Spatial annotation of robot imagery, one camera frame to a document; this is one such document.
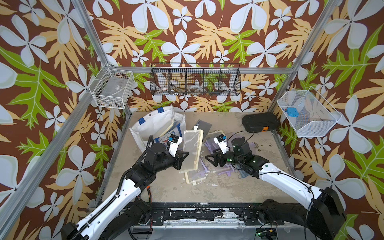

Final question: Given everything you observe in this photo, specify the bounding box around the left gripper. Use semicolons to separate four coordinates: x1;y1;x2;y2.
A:
152;148;188;174

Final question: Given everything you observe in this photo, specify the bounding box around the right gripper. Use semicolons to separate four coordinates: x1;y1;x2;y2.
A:
204;147;245;167

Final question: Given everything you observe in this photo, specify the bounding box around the cream mesh pouch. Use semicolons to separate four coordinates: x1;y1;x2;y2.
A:
155;112;175;138
180;126;204;173

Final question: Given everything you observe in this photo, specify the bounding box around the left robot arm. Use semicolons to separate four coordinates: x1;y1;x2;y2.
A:
61;135;189;240

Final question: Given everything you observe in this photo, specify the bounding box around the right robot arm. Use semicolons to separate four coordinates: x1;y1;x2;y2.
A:
205;135;347;240

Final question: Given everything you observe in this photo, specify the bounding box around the purple mesh pouch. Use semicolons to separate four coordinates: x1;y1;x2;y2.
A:
200;131;240;177

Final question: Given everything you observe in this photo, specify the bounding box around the white canvas tote bag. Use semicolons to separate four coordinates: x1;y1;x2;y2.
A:
130;106;186;152

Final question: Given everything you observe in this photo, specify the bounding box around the black zippered case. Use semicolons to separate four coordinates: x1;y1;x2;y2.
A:
242;113;280;133

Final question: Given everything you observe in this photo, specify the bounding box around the blue small object in basket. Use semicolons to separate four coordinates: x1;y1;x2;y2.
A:
285;107;299;118

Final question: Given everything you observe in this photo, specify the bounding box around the white mesh basket right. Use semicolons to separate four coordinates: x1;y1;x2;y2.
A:
277;87;342;138

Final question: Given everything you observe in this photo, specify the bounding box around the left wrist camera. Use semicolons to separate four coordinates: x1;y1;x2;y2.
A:
167;134;183;157

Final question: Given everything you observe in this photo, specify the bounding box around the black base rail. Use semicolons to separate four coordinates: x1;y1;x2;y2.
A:
131;202;286;226

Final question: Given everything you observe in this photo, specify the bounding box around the black wire basket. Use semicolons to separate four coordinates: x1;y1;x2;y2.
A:
149;63;242;96

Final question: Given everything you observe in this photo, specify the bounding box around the white wire basket left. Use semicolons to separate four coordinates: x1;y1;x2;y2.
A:
90;64;135;110

